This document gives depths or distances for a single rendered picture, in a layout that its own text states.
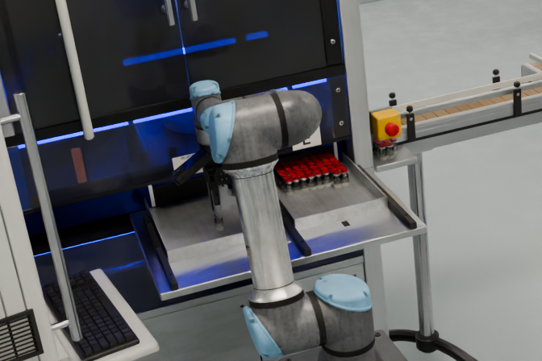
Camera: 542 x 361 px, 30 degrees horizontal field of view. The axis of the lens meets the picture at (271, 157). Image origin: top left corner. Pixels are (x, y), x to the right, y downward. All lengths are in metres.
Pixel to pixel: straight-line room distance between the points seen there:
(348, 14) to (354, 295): 0.95
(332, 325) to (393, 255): 2.17
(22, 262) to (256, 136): 0.59
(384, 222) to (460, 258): 1.59
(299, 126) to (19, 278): 0.69
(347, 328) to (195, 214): 0.82
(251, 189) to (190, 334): 1.06
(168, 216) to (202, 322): 0.37
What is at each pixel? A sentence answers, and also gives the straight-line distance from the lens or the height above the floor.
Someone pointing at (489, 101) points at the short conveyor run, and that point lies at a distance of 3.24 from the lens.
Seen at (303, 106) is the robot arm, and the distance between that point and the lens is 2.03.
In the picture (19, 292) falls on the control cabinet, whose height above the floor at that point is 1.05.
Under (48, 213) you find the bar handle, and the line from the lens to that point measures 2.21.
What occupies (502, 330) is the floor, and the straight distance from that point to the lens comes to 3.77.
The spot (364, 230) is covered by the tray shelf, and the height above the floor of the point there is 0.88.
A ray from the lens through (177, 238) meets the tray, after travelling 2.70.
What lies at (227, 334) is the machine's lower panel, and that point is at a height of 0.45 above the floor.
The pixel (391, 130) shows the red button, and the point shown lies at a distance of 2.89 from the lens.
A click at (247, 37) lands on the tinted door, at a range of 2.71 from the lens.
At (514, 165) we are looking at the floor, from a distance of 4.98.
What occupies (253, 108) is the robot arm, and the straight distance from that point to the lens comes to 2.01.
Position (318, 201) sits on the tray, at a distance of 2.78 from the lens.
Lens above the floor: 2.12
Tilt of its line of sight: 24 degrees down
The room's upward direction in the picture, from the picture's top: 8 degrees counter-clockwise
